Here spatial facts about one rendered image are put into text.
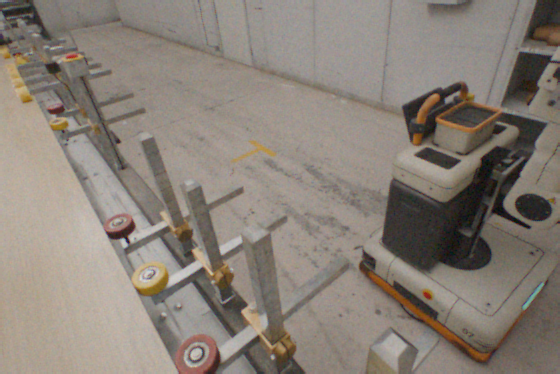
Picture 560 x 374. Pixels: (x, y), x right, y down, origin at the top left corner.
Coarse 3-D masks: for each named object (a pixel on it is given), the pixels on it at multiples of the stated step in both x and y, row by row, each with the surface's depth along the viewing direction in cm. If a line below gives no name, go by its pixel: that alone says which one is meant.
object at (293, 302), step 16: (320, 272) 81; (336, 272) 81; (304, 288) 78; (320, 288) 79; (288, 304) 74; (304, 304) 77; (240, 336) 69; (256, 336) 69; (224, 352) 67; (240, 352) 68; (224, 368) 67
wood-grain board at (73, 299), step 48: (0, 48) 328; (0, 96) 201; (0, 144) 145; (48, 144) 140; (0, 192) 113; (48, 192) 110; (0, 240) 93; (48, 240) 91; (96, 240) 89; (0, 288) 79; (48, 288) 77; (96, 288) 76; (0, 336) 68; (48, 336) 67; (96, 336) 66; (144, 336) 65
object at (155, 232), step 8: (240, 184) 118; (224, 192) 115; (232, 192) 115; (240, 192) 117; (208, 200) 112; (216, 200) 112; (224, 200) 114; (208, 208) 111; (184, 216) 106; (160, 224) 104; (144, 232) 102; (152, 232) 101; (160, 232) 103; (136, 240) 99; (144, 240) 100; (152, 240) 102; (128, 248) 98; (136, 248) 100
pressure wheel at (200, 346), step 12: (192, 336) 64; (204, 336) 64; (180, 348) 62; (192, 348) 62; (204, 348) 62; (216, 348) 62; (180, 360) 60; (192, 360) 60; (204, 360) 60; (216, 360) 61; (180, 372) 59; (192, 372) 58; (204, 372) 58
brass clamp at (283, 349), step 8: (248, 312) 73; (256, 312) 72; (248, 320) 71; (256, 320) 71; (256, 328) 69; (264, 336) 68; (288, 336) 68; (264, 344) 69; (272, 344) 66; (280, 344) 66; (288, 344) 66; (272, 352) 66; (280, 352) 65; (288, 352) 66; (272, 360) 66; (280, 360) 66; (288, 360) 68
